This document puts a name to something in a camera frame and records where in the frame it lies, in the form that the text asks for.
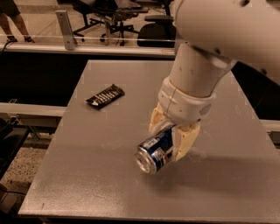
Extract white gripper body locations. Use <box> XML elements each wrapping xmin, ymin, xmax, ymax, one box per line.
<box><xmin>158</xmin><ymin>77</ymin><xmax>216</xmax><ymax>126</ymax></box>

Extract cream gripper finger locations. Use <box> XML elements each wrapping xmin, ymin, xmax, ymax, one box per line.
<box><xmin>149</xmin><ymin>103</ymin><xmax>173</xmax><ymax>134</ymax></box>
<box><xmin>173</xmin><ymin>122</ymin><xmax>200</xmax><ymax>161</ymax></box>

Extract blue pepsi can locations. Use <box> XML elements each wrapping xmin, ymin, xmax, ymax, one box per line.
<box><xmin>135</xmin><ymin>124</ymin><xmax>174</xmax><ymax>174</ymax></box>

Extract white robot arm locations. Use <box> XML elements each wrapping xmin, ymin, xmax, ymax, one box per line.
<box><xmin>150</xmin><ymin>0</ymin><xmax>280</xmax><ymax>161</ymax></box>

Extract black snack bar wrapper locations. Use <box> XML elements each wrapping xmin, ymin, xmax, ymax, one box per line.
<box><xmin>86</xmin><ymin>84</ymin><xmax>125</xmax><ymax>110</ymax></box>

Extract black office chair center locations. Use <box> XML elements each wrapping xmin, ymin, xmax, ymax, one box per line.
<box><xmin>137</xmin><ymin>15</ymin><xmax>177</xmax><ymax>48</ymax></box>

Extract black office chair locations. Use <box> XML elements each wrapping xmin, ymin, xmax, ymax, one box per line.
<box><xmin>70</xmin><ymin>0</ymin><xmax>149</xmax><ymax>46</ymax></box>
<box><xmin>137</xmin><ymin>15</ymin><xmax>177</xmax><ymax>48</ymax></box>

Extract black office chair left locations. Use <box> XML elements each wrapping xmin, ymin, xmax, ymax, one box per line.
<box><xmin>70</xmin><ymin>0</ymin><xmax>149</xmax><ymax>46</ymax></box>

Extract black equipment at left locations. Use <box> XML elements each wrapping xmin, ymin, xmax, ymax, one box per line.
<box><xmin>0</xmin><ymin>117</ymin><xmax>29</xmax><ymax>179</ymax></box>

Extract person legs standing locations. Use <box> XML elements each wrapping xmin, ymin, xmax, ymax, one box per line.
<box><xmin>0</xmin><ymin>0</ymin><xmax>34</xmax><ymax>43</ymax></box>

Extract grey side rail frame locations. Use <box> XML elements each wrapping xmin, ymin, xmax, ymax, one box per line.
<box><xmin>0</xmin><ymin>102</ymin><xmax>66</xmax><ymax>128</ymax></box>

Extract grey barrier base rail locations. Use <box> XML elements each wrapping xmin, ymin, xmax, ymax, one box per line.
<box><xmin>4</xmin><ymin>43</ymin><xmax>175</xmax><ymax>59</ymax></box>

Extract grey left barrier post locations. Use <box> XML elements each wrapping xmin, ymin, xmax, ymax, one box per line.
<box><xmin>55</xmin><ymin>10</ymin><xmax>76</xmax><ymax>50</ymax></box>

